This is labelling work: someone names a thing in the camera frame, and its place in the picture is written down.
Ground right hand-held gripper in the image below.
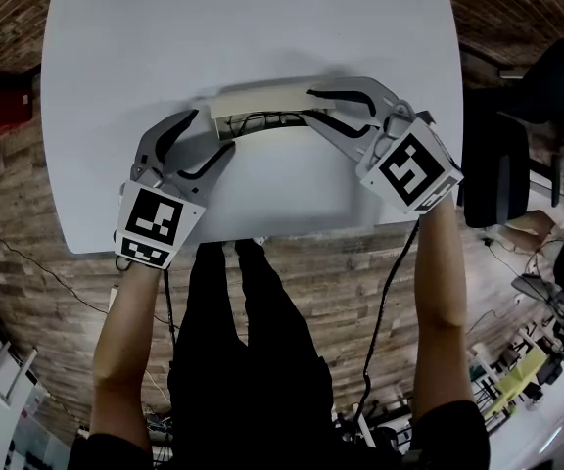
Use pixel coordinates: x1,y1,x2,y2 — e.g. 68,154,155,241
305,76,465,216

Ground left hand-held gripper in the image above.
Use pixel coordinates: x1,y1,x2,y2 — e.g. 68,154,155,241
113,109,237,270

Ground beige curved plastic housing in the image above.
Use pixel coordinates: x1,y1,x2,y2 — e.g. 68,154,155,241
208,76,337,142

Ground person's left forearm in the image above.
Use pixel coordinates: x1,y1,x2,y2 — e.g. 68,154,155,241
90,261,165,452

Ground person's right forearm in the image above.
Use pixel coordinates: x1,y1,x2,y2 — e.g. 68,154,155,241
411,203,474,423

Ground black office chair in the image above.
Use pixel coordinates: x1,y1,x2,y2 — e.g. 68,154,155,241
460,36,564,229

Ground person's black trousers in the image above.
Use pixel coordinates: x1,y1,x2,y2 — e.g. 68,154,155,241
166,240,335,470

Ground yellow-green chair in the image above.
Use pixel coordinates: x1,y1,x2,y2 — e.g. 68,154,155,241
487,348,550,410

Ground person's dark shirt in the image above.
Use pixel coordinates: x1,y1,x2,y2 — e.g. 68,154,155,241
66,399,492,470

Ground black-framed eyeglasses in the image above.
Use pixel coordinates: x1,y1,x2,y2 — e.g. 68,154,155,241
221,111,308,135

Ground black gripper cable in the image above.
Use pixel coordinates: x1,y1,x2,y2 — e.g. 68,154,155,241
352,217,420,435
162,267,180,350

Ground black floor cable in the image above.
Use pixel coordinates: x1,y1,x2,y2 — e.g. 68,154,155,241
0,226,113,315

